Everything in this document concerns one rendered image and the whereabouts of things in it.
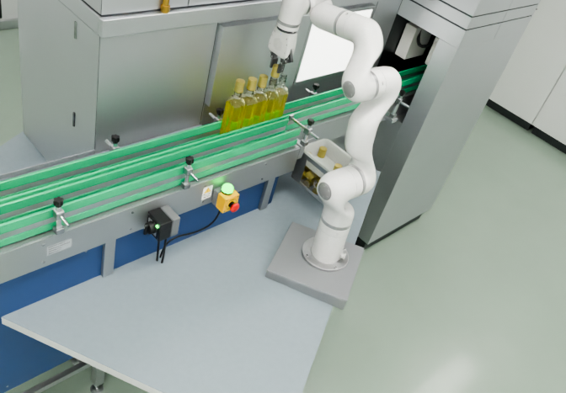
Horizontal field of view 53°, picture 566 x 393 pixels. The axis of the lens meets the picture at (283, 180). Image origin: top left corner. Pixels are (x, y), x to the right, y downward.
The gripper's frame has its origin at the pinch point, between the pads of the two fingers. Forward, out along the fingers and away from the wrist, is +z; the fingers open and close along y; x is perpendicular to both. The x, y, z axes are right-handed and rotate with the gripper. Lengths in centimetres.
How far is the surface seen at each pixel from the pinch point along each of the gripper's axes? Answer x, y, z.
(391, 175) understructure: 96, 17, 76
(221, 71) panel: -16.5, -12.0, 6.3
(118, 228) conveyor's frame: -74, 16, 40
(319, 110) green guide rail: 30.5, 3.6, 25.6
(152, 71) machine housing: -45.7, -14.7, 2.7
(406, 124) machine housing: 96, 13, 44
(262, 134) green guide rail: -4.9, 5.8, 27.2
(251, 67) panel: -1.1, -12.2, 7.5
